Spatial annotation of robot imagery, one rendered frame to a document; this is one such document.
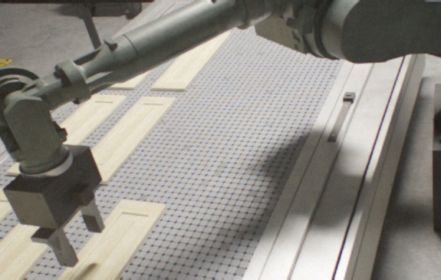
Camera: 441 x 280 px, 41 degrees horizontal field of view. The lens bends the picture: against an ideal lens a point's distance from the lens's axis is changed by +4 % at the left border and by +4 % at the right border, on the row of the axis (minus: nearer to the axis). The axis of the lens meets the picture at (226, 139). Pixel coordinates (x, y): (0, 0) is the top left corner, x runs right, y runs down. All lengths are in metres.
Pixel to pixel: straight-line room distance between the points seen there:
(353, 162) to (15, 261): 1.24
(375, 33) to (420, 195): 1.60
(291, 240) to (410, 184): 1.66
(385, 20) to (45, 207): 1.17
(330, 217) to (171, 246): 0.54
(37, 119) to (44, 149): 0.09
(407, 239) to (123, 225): 1.57
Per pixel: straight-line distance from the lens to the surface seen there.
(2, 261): 2.16
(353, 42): 1.85
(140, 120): 2.65
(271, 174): 2.13
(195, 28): 1.69
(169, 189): 2.18
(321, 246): 1.86
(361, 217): 1.98
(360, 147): 2.26
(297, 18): 1.82
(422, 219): 3.20
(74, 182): 1.70
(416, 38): 2.06
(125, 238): 2.02
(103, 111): 2.85
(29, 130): 1.56
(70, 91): 1.59
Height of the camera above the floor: 2.16
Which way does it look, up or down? 33 degrees down
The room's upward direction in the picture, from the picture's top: 13 degrees counter-clockwise
